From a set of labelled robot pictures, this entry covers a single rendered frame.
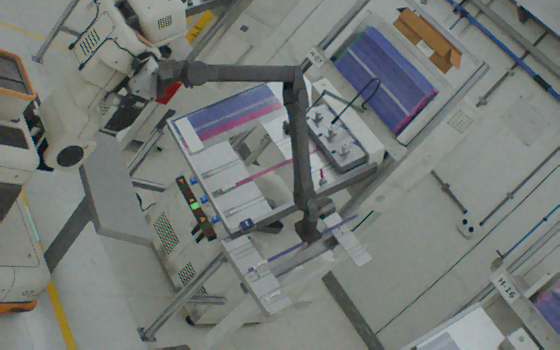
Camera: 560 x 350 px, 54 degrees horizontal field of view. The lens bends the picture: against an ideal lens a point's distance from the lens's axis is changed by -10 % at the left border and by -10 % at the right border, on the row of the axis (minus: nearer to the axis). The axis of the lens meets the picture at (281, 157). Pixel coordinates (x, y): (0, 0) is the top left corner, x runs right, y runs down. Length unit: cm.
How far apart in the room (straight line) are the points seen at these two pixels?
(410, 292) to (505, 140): 122
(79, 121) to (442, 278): 276
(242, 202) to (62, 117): 88
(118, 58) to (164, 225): 151
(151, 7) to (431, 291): 285
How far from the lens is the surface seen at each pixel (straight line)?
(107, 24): 190
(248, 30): 375
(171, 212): 313
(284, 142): 267
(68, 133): 201
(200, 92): 390
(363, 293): 428
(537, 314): 232
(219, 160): 263
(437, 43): 303
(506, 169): 396
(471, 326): 237
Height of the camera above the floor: 181
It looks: 18 degrees down
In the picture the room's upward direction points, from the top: 43 degrees clockwise
